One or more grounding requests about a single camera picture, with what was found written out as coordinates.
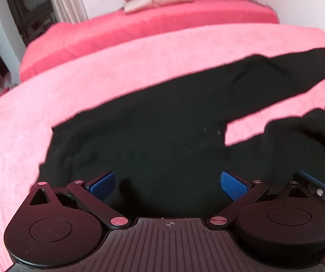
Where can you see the red bed cover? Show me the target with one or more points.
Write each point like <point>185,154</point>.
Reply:
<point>128,31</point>

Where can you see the dark window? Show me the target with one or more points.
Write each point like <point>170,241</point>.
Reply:
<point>29,5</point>

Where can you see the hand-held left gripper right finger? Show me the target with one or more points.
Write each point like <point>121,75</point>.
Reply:
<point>231,185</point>

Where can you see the pink fleece blanket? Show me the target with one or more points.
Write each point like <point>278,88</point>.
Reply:
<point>74,90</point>

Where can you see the black pants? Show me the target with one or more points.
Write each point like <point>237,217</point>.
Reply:
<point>162,136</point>

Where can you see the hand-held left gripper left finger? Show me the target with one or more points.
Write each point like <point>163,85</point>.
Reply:
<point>101,186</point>

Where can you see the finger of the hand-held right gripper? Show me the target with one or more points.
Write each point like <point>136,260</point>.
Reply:
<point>311,178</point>

